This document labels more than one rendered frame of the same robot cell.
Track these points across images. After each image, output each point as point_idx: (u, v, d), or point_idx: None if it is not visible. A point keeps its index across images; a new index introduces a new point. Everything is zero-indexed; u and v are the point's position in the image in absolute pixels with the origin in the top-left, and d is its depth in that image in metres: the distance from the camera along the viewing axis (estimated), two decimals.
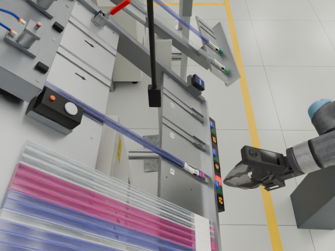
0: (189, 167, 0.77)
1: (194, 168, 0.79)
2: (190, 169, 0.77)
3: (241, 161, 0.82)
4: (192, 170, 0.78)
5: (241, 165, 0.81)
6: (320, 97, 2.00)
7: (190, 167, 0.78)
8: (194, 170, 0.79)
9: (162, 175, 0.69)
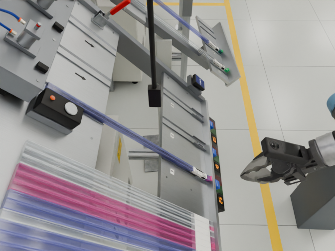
0: (198, 171, 0.79)
1: (202, 172, 0.81)
2: (199, 173, 0.79)
3: (259, 154, 0.79)
4: (201, 174, 0.80)
5: (259, 158, 0.78)
6: (320, 97, 2.00)
7: (198, 171, 0.79)
8: (202, 174, 0.80)
9: (162, 175, 0.69)
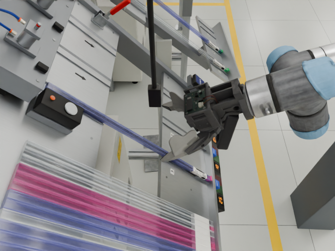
0: (198, 171, 0.79)
1: (202, 172, 0.81)
2: (199, 173, 0.79)
3: (199, 149, 0.59)
4: (201, 174, 0.80)
5: (194, 146, 0.59)
6: None
7: (198, 171, 0.79)
8: (202, 174, 0.80)
9: (162, 175, 0.69)
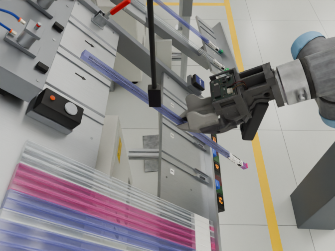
0: (234, 157, 0.73)
1: (238, 158, 0.74)
2: (235, 159, 0.73)
3: (214, 133, 0.57)
4: (237, 160, 0.73)
5: (212, 128, 0.58)
6: None
7: (235, 157, 0.73)
8: (239, 161, 0.74)
9: (162, 175, 0.69)
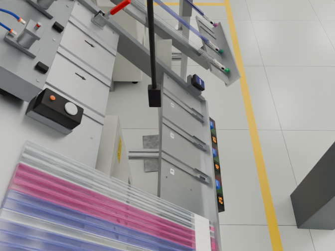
0: (207, 16, 1.16)
1: (210, 18, 1.18)
2: (208, 17, 1.16)
3: None
4: (209, 18, 1.17)
5: None
6: (320, 97, 2.00)
7: (207, 16, 1.16)
8: (211, 19, 1.17)
9: (162, 175, 0.69)
